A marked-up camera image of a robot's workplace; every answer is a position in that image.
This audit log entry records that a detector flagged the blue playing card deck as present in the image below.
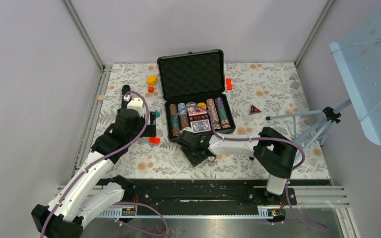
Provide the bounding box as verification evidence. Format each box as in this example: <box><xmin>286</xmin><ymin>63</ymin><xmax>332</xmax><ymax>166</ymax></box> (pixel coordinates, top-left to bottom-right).
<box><xmin>190</xmin><ymin>119</ymin><xmax>211</xmax><ymax>133</ymax></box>

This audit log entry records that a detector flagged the clear plastic disc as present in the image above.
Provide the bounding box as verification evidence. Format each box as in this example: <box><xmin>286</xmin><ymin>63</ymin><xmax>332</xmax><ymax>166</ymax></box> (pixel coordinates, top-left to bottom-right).
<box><xmin>186</xmin><ymin>102</ymin><xmax>197</xmax><ymax>114</ymax></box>

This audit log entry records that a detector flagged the black poker chip case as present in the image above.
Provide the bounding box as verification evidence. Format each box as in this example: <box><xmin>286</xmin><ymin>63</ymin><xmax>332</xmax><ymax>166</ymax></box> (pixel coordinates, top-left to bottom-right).
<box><xmin>157</xmin><ymin>49</ymin><xmax>236</xmax><ymax>142</ymax></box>

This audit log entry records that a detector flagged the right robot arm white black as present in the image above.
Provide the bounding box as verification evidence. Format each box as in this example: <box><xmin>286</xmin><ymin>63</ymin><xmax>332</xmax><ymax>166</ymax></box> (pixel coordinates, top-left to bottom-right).
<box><xmin>177</xmin><ymin>127</ymin><xmax>301</xmax><ymax>204</ymax></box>

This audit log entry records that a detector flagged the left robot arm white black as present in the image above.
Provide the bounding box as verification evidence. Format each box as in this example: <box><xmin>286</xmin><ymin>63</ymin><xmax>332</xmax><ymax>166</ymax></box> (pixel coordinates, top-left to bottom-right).
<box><xmin>31</xmin><ymin>109</ymin><xmax>151</xmax><ymax>238</ymax></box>

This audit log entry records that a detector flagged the red rectangular block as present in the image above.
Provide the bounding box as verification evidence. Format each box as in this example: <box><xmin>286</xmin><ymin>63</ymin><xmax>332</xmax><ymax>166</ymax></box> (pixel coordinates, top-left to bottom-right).
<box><xmin>148</xmin><ymin>137</ymin><xmax>161</xmax><ymax>144</ymax></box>

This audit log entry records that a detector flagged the red playing card deck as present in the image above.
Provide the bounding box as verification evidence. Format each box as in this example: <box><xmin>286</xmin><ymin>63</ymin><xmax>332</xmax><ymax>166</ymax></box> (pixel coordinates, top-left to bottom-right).
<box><xmin>188</xmin><ymin>103</ymin><xmax>206</xmax><ymax>116</ymax></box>

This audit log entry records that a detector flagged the black microphone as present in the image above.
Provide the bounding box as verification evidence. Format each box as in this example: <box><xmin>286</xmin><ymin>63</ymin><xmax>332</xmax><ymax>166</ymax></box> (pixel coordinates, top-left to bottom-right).
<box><xmin>121</xmin><ymin>84</ymin><xmax>131</xmax><ymax>109</ymax></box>

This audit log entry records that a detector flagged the purple chip stack far right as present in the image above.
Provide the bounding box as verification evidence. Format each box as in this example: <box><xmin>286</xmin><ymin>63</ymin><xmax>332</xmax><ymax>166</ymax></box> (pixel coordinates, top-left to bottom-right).
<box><xmin>214</xmin><ymin>97</ymin><xmax>231</xmax><ymax>129</ymax></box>

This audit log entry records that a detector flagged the yellow dealer button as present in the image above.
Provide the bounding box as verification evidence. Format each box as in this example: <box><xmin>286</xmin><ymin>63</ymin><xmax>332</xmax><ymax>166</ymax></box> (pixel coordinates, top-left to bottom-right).
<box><xmin>197</xmin><ymin>102</ymin><xmax>207</xmax><ymax>109</ymax></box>

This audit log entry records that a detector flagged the brown chip stack far left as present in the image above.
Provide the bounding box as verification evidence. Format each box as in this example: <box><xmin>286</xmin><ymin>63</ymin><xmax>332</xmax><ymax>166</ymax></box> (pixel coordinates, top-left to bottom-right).
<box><xmin>169</xmin><ymin>104</ymin><xmax>181</xmax><ymax>138</ymax></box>

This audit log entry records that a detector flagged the yellow cylinder block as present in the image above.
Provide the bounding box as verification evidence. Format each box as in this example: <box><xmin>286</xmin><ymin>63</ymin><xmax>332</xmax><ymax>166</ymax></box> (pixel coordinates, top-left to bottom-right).
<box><xmin>146</xmin><ymin>75</ymin><xmax>158</xmax><ymax>87</ymax></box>

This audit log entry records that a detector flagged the red black triangle card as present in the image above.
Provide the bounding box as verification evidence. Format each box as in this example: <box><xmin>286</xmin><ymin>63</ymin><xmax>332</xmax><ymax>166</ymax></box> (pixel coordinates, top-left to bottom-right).
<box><xmin>249</xmin><ymin>105</ymin><xmax>261</xmax><ymax>115</ymax></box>

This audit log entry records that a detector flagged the red block beside case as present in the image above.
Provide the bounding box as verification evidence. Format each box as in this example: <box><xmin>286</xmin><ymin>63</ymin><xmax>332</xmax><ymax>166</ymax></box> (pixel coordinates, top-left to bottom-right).
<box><xmin>226</xmin><ymin>78</ymin><xmax>233</xmax><ymax>91</ymax></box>

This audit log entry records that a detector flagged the floral table mat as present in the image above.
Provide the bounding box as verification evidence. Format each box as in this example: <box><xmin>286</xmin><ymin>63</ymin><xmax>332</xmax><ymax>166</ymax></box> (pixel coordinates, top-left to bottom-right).
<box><xmin>94</xmin><ymin>63</ymin><xmax>314</xmax><ymax>179</ymax></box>

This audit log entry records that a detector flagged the light blue tripod stand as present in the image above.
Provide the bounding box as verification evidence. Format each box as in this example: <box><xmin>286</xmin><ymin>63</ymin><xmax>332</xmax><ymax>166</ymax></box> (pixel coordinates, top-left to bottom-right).
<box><xmin>265</xmin><ymin>99</ymin><xmax>352</xmax><ymax>152</ymax></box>

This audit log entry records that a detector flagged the light blue perforated panel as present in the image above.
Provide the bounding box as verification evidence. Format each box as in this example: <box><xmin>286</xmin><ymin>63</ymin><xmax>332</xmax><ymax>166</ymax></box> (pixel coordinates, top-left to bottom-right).
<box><xmin>330</xmin><ymin>4</ymin><xmax>381</xmax><ymax>145</ymax></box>

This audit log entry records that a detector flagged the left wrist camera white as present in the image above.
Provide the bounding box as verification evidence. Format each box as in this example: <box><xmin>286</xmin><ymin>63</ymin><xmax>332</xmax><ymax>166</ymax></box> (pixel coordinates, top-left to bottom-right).
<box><xmin>122</xmin><ymin>95</ymin><xmax>146</xmax><ymax>117</ymax></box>

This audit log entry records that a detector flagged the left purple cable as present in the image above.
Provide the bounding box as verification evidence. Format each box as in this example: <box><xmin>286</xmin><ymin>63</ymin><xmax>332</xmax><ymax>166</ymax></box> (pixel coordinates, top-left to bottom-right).
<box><xmin>40</xmin><ymin>91</ymin><xmax>170</xmax><ymax>238</ymax></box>

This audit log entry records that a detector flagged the purple cable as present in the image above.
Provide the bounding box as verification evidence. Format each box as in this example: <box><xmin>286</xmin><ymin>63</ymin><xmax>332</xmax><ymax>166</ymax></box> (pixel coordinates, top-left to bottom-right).
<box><xmin>174</xmin><ymin>104</ymin><xmax>329</xmax><ymax>232</ymax></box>
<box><xmin>40</xmin><ymin>91</ymin><xmax>170</xmax><ymax>238</ymax></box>

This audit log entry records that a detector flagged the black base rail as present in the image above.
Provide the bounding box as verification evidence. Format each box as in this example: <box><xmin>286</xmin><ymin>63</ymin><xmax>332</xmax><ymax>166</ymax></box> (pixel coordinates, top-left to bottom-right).
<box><xmin>70</xmin><ymin>176</ymin><xmax>298</xmax><ymax>217</ymax></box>

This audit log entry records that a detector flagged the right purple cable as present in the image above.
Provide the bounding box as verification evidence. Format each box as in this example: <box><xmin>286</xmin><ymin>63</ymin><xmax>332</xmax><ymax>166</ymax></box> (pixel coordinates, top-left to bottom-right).
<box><xmin>174</xmin><ymin>104</ymin><xmax>329</xmax><ymax>232</ymax></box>

